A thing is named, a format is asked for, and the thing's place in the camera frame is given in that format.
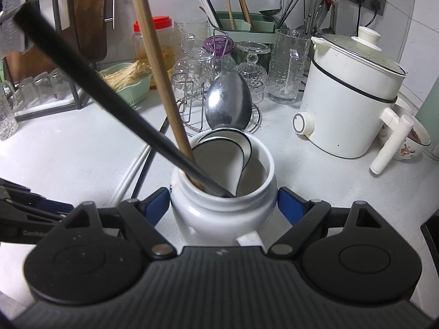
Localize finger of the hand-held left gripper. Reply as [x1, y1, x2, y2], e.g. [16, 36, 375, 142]
[0, 196, 75, 221]
[0, 177, 47, 202]

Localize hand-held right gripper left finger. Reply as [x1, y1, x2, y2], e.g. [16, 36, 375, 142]
[63, 187, 177, 260]

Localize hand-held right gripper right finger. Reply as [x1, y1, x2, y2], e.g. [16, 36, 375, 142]
[268, 187, 384, 260]

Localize black chopstick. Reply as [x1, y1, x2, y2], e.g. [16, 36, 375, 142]
[12, 2, 237, 199]
[131, 118, 168, 197]

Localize white chopstick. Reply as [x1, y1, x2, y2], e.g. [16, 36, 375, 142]
[111, 146, 148, 209]
[117, 144, 153, 206]

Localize white ceramic jar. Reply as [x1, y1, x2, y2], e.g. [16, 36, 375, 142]
[170, 128, 278, 246]

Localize white black-rimmed ceramic spoon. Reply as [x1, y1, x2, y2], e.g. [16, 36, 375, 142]
[219, 127, 253, 179]
[191, 128, 247, 197]

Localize large metal spoon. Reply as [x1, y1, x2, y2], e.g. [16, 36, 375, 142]
[205, 69, 253, 131]

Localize wooden chopstick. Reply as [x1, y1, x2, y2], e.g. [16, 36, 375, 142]
[127, 0, 208, 192]

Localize row of hanging metal utensils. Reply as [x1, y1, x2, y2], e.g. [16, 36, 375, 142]
[279, 0, 335, 36]

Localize textured clear tumbler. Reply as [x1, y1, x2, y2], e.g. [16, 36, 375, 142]
[0, 87, 18, 141]

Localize small clear drinking glass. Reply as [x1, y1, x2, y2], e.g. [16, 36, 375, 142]
[15, 77, 38, 110]
[34, 73, 55, 105]
[50, 69, 74, 100]

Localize black dish rack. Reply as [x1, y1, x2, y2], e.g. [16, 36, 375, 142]
[0, 0, 100, 122]

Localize white electric cooker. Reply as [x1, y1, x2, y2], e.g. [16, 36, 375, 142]
[292, 27, 415, 175]

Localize green plastic basket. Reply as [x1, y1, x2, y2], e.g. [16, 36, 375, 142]
[98, 62, 153, 105]

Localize floral ceramic bowl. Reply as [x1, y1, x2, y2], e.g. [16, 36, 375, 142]
[378, 91, 432, 161]

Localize tall textured glass mug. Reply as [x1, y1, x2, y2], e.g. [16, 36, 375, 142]
[173, 18, 210, 76]
[267, 28, 311, 105]

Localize clear glass goblet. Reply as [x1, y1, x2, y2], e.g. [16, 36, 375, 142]
[171, 34, 215, 100]
[236, 41, 271, 104]
[207, 53, 238, 76]

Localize enoki mushrooms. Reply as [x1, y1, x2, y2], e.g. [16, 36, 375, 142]
[101, 60, 153, 91]

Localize red lid plastic jar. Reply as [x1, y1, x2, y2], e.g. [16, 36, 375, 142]
[133, 15, 175, 90]

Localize purple lid container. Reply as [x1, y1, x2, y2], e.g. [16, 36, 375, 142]
[201, 36, 237, 57]

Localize speckled cooker lid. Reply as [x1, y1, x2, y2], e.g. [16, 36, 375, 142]
[320, 27, 408, 76]

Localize green utensil holder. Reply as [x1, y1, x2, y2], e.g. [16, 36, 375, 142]
[210, 12, 287, 43]

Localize wooden cutting board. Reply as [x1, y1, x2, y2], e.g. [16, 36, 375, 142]
[5, 0, 108, 76]

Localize white plastic board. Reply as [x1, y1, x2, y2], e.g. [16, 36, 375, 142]
[38, 0, 74, 30]

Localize bunch of assorted upright chopsticks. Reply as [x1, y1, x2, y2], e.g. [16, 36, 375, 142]
[190, 0, 302, 31]

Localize wire glass rack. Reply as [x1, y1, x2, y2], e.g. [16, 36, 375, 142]
[171, 27, 261, 134]

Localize metal bar handle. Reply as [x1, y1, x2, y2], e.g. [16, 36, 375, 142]
[104, 0, 118, 30]

